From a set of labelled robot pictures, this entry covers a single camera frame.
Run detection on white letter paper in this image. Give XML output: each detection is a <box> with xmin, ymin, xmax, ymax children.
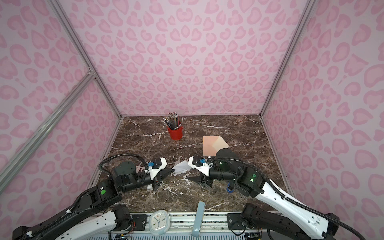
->
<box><xmin>172</xmin><ymin>161</ymin><xmax>192</xmax><ymax>175</ymax></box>

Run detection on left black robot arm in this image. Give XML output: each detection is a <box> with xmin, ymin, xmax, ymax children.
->
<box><xmin>12</xmin><ymin>158</ymin><xmax>175</xmax><ymax>240</ymax></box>

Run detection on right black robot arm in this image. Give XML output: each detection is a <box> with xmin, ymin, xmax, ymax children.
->
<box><xmin>188</xmin><ymin>148</ymin><xmax>364</xmax><ymax>240</ymax></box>

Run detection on pink envelope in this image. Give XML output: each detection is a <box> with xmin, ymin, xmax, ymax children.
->
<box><xmin>203</xmin><ymin>136</ymin><xmax>229</xmax><ymax>156</ymax></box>

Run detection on pink calculator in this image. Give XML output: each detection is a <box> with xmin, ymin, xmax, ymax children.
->
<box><xmin>136</xmin><ymin>166</ymin><xmax>146</xmax><ymax>174</ymax></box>

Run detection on blue stapler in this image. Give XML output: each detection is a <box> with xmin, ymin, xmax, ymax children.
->
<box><xmin>227</xmin><ymin>182</ymin><xmax>235</xmax><ymax>193</ymax></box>

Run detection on red pencil cup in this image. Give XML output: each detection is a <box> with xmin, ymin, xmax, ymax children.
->
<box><xmin>167</xmin><ymin>126</ymin><xmax>183</xmax><ymax>141</ymax></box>

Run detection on white alarm clock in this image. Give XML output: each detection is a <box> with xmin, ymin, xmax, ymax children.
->
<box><xmin>149</xmin><ymin>210</ymin><xmax>171</xmax><ymax>236</ymax></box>

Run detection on coloured pencils bunch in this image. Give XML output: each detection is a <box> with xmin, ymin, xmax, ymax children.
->
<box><xmin>163</xmin><ymin>112</ymin><xmax>182</xmax><ymax>130</ymax></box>

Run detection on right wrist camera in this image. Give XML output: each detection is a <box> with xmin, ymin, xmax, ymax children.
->
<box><xmin>188</xmin><ymin>155</ymin><xmax>210</xmax><ymax>177</ymax></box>

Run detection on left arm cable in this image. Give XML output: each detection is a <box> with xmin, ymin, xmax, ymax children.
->
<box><xmin>98</xmin><ymin>152</ymin><xmax>148</xmax><ymax>178</ymax></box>

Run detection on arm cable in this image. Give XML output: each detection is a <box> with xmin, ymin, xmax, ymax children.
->
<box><xmin>205</xmin><ymin>157</ymin><xmax>367</xmax><ymax>240</ymax></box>
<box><xmin>98</xmin><ymin>152</ymin><xmax>148</xmax><ymax>178</ymax></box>

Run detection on aluminium frame rail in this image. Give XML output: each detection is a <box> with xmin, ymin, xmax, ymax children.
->
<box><xmin>55</xmin><ymin>211</ymin><xmax>319</xmax><ymax>240</ymax></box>

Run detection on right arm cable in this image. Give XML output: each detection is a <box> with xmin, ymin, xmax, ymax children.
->
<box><xmin>205</xmin><ymin>157</ymin><xmax>367</xmax><ymax>240</ymax></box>

